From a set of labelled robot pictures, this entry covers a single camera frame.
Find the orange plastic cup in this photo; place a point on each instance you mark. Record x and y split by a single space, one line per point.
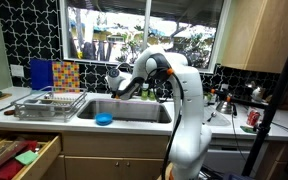
117 97

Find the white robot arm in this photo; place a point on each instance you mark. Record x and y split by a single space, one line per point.
190 100

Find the curved metal faucet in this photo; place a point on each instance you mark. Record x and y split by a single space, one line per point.
124 64

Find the blue plastic bowl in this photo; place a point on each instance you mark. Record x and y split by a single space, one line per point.
104 118

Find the green soap bottle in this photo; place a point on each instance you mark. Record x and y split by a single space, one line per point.
145 93
152 95

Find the stainless steel sink basin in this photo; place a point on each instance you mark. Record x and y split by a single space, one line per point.
134 113

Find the white framed window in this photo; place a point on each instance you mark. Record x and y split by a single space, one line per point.
117 33

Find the wooden base cabinet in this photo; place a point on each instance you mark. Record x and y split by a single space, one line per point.
110 145

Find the metal spoon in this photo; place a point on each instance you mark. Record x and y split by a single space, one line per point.
212 116

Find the metal cabinet knob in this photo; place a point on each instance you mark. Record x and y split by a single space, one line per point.
127 163
116 163

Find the colourful checkered cutting board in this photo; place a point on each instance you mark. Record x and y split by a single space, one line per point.
66 76

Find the metal kettle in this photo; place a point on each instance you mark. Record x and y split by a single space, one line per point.
224 107

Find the metal dish rack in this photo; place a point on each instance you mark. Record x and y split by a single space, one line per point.
50 105

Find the blue cutting board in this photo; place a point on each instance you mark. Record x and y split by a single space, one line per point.
40 74

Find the white dishwasher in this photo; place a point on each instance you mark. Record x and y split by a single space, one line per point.
230 156

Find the flat green item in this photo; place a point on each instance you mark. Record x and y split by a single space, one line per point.
247 129

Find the red soda can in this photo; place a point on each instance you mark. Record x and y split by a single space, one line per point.
253 117

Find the white figurine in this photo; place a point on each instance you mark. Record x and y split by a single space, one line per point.
257 94

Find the open wooden drawer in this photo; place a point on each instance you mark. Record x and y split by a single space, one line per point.
40 160

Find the black tripod pole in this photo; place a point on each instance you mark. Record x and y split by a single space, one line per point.
270 110

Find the green sponge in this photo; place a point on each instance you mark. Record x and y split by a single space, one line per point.
26 157

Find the wooden upper cabinet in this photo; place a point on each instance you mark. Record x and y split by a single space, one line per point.
267 33

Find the small brown disc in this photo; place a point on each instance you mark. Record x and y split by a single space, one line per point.
9 112

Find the long dark utensil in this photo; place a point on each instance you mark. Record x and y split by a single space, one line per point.
0 109

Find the dark cutlery tray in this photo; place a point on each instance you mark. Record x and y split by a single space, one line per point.
4 155

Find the red cloth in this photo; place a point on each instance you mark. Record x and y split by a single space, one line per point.
7 170

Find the white wall outlet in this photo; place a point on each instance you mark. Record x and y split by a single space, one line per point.
17 70

